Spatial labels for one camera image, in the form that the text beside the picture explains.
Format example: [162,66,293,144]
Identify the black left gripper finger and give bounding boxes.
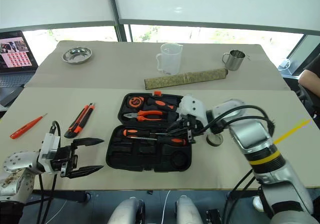
[67,165,105,180]
[72,137,105,148]

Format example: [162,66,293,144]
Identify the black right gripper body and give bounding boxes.
[178,115,204,144]

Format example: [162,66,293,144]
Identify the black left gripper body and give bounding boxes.
[51,140,81,179]

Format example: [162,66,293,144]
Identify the long black orange screwdriver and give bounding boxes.
[129,134,189,148]
[122,128,171,139]

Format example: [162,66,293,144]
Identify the orange black utility knife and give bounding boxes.
[64,103,96,139]

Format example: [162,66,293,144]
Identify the small dark tape roll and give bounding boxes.
[205,132,224,148]

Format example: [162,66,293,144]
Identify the black plastic tool case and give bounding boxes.
[105,90,194,174]

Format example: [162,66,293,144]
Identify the red tester screwdriver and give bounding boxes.
[9,112,49,140]

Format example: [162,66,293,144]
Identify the seated person in black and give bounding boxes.
[298,54,320,100]

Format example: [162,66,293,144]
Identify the stubby black orange screwdriver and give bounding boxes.
[145,96,176,112]

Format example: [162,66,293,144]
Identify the rolled patterned mat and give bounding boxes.
[143,67,229,91]

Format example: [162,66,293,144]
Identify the orange black tape measure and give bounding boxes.
[128,96,145,108]

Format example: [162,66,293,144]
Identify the silver rounded shape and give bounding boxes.
[106,197,146,224]
[174,195,204,224]

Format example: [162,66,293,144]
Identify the clear plastic measuring jug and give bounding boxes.
[155,42,184,76]

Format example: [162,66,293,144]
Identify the steel mug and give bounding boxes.
[221,49,247,72]

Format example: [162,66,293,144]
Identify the round steel dish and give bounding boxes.
[61,46,93,65]

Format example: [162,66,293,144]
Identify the small black box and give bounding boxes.
[205,208,223,224]

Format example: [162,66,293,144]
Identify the yellow tape strip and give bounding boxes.
[273,118,312,145]

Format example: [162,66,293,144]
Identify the white shoe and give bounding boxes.
[252,195,265,213]

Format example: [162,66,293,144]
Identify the open laptop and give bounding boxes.
[0,30,40,108]

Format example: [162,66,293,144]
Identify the black office chair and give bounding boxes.
[295,83,316,116]

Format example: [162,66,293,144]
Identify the white roller blind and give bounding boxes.
[111,0,320,36]
[0,0,116,30]

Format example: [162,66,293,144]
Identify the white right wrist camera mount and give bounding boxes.
[175,95,209,130]

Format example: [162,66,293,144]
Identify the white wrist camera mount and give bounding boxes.
[175,95,209,130]
[39,132,61,173]

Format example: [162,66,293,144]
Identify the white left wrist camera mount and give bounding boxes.
[39,132,61,173]

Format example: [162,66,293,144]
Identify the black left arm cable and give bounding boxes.
[36,120,62,224]

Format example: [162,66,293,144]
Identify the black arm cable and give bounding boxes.
[36,120,62,224]
[193,104,276,138]

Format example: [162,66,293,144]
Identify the orange handled pliers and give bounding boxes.
[123,109,168,123]

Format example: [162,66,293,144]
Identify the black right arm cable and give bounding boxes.
[193,104,276,138]

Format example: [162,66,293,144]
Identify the thin white cable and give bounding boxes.
[160,189,172,224]

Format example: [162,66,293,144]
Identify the black hanging cable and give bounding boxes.
[221,168,264,224]

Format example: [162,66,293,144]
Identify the white charger with cord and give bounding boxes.
[276,57,292,72]

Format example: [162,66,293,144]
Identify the dark window frame post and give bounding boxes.
[106,0,133,43]

